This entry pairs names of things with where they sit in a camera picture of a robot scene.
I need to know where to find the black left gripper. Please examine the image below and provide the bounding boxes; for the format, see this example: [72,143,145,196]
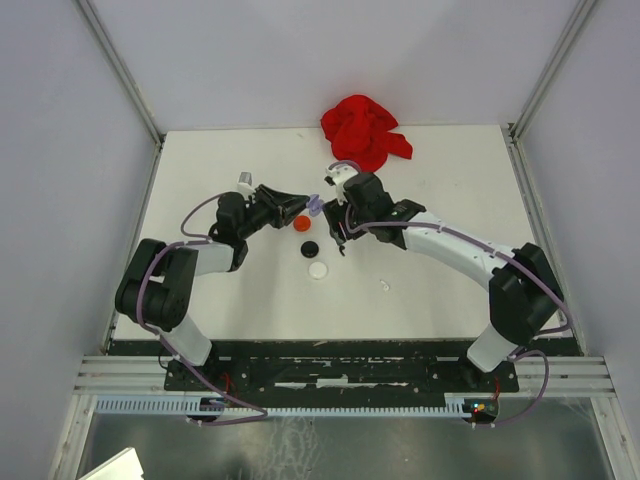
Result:
[239,184,310,240]

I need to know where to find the lilac earbud charging case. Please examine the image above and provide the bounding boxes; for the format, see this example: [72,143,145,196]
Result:
[306,194,324,217]

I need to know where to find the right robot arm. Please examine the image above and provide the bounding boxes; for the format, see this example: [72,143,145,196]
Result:
[322,165,566,391]

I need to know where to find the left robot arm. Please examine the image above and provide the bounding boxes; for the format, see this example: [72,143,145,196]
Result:
[115,185,310,390]

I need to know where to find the orange earbud charging case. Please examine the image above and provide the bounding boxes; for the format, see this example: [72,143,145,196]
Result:
[293,215,312,233]

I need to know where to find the black earbud charging case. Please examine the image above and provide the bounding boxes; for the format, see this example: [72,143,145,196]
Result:
[300,241,320,259]

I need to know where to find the white earbud charging case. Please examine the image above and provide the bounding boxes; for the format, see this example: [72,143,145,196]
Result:
[308,261,329,280]

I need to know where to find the red crumpled cloth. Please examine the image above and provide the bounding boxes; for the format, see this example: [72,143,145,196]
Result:
[320,94,413,172]

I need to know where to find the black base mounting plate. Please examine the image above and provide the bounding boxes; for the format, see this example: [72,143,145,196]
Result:
[164,349,519,407]

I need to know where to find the grey metal plate corner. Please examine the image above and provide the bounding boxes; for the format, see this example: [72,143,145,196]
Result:
[80,447,144,480]

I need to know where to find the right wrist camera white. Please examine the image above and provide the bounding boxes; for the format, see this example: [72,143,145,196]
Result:
[325,160,361,204]

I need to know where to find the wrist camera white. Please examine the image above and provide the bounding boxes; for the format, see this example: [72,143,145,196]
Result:
[325,160,361,204]
[237,171,255,198]

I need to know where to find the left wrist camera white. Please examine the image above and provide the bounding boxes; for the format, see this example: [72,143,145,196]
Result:
[237,171,255,198]

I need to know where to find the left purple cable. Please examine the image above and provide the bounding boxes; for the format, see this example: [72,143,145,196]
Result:
[139,192,269,427]

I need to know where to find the white slotted cable duct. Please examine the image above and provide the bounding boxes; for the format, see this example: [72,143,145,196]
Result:
[94,395,471,419]

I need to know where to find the left aluminium frame post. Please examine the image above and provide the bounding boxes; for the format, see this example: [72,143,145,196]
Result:
[73,0,164,145]

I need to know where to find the aluminium frame post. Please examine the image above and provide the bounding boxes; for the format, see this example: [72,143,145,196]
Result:
[73,0,164,145]
[509,0,601,143]

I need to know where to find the aluminium front rail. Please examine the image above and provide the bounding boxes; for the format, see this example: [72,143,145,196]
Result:
[72,356,616,398]

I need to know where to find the right aluminium frame post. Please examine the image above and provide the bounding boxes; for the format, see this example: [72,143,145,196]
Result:
[509,0,601,143]

